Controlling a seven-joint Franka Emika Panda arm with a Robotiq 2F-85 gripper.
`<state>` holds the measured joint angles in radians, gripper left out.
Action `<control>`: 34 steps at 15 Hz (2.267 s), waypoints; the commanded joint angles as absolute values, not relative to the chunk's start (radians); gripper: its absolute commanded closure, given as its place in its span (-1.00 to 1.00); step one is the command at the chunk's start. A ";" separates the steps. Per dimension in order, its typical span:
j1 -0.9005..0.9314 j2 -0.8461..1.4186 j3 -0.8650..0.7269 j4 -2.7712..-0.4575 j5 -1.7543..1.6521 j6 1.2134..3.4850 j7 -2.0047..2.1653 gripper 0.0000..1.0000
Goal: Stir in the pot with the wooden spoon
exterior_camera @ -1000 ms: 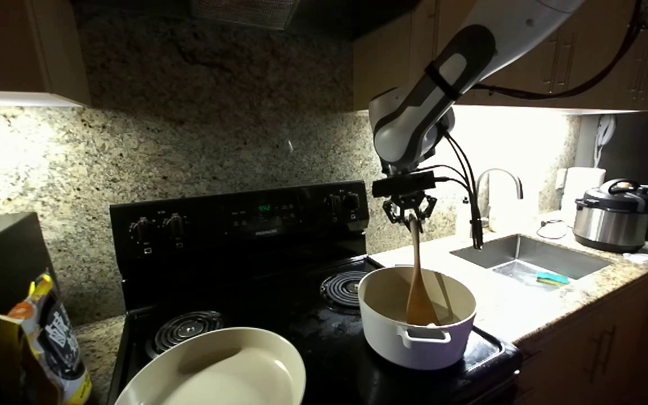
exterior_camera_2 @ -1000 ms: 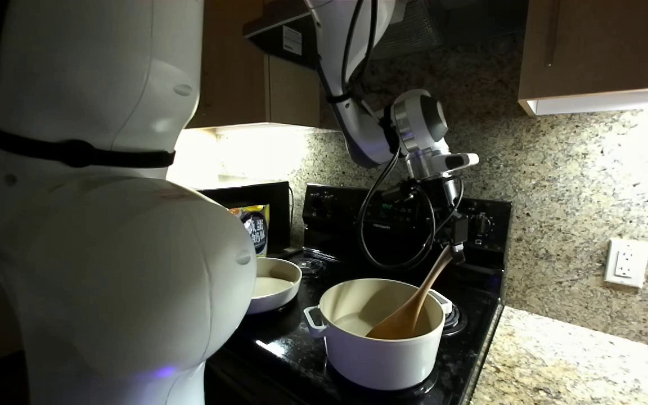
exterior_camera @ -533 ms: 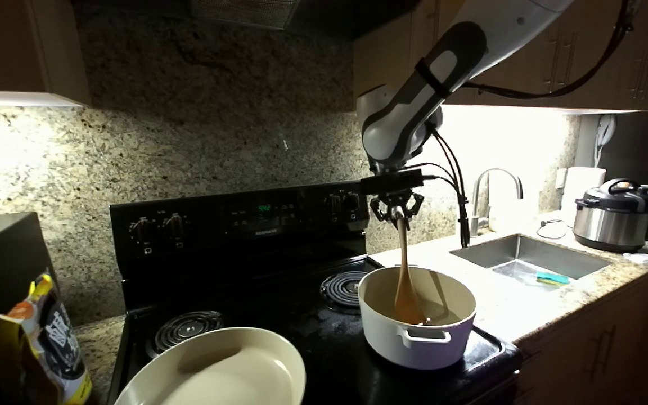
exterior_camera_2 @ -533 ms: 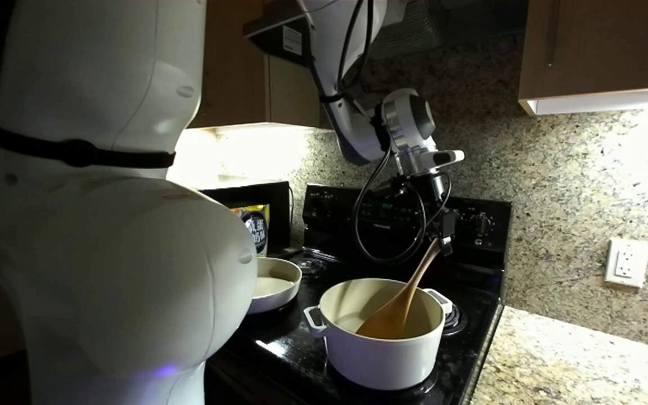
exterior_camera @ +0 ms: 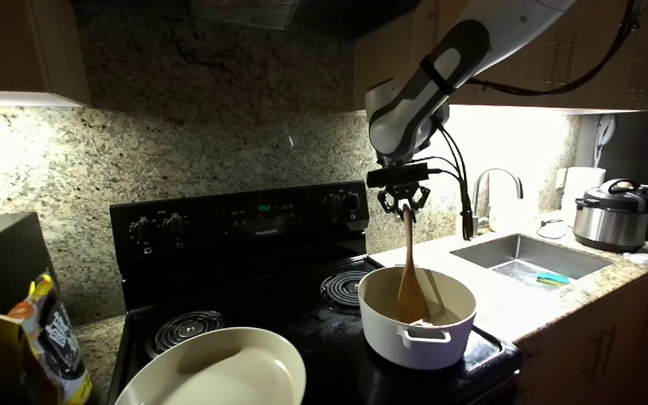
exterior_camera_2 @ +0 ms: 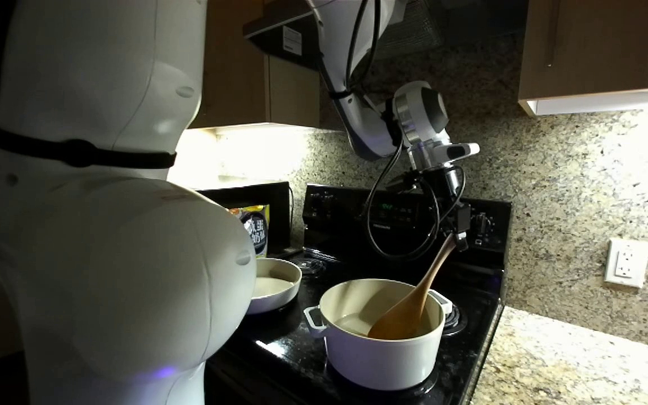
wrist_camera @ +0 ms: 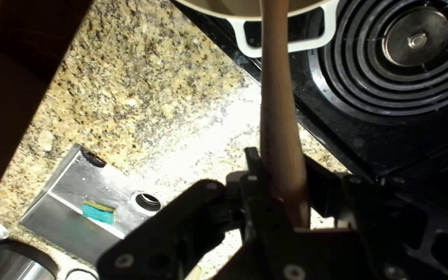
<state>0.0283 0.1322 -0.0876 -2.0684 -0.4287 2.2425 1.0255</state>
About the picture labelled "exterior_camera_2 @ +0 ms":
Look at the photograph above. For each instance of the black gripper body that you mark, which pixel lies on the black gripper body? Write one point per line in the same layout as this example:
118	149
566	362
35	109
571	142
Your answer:
459	205

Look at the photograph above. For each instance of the wooden spoon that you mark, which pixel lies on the wooden spoon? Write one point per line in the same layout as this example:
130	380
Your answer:
422	295

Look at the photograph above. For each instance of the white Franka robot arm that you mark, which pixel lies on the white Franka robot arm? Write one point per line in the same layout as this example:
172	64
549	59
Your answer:
114	263

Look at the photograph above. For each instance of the black electric stove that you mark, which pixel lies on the black electric stove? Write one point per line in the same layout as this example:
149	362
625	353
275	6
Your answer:
483	316

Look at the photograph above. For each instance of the black microwave oven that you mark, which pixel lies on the black microwave oven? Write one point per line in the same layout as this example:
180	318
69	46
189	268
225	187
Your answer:
280	218

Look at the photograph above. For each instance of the white bowl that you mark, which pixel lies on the white bowl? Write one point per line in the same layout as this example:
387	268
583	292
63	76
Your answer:
275	284

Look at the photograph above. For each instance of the yellow black snack bag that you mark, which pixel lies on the yellow black snack bag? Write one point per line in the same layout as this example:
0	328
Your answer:
257	227

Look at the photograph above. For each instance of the brown upper cabinet plain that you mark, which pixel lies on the brown upper cabinet plain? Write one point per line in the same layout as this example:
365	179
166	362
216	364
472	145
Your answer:
257	83

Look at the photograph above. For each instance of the range hood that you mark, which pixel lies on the range hood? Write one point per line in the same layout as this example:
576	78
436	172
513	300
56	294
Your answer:
281	38

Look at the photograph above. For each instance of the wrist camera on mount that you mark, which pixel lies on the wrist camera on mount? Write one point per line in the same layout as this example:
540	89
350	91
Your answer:
459	154

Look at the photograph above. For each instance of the white wall outlet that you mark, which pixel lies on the white wall outlet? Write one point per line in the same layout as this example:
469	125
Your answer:
626	263

